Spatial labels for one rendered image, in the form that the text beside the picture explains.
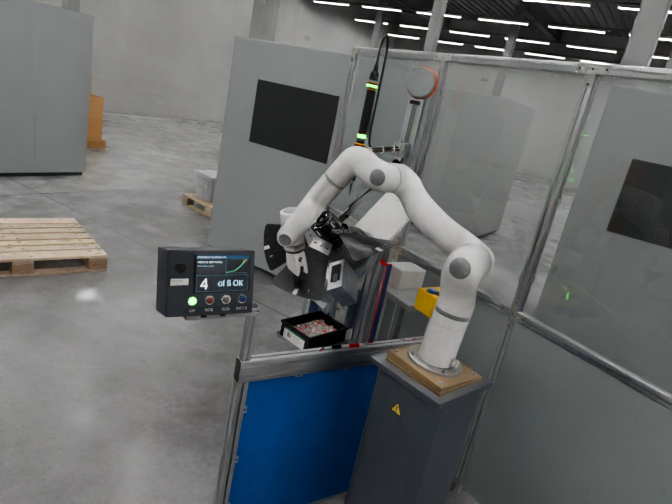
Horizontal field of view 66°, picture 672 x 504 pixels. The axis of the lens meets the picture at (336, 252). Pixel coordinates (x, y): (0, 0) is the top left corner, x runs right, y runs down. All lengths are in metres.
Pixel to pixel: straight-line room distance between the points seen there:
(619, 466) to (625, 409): 0.22
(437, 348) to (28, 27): 6.43
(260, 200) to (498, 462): 3.14
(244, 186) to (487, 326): 3.04
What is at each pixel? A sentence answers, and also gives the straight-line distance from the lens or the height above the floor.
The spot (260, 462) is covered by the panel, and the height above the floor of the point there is 0.41.
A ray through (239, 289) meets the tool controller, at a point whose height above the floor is 1.14.
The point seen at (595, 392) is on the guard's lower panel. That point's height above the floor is 0.87.
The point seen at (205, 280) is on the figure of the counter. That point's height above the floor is 1.17.
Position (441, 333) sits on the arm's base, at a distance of 1.72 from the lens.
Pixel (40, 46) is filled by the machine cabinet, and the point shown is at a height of 1.57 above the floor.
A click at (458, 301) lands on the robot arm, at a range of 1.67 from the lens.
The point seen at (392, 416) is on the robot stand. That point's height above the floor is 0.78.
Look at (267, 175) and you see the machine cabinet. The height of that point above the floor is 0.92.
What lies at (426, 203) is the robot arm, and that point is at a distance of 1.70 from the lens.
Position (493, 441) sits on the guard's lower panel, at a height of 0.38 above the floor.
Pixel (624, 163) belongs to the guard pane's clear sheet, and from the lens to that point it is 2.21.
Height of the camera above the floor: 1.75
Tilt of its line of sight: 17 degrees down
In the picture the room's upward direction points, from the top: 12 degrees clockwise
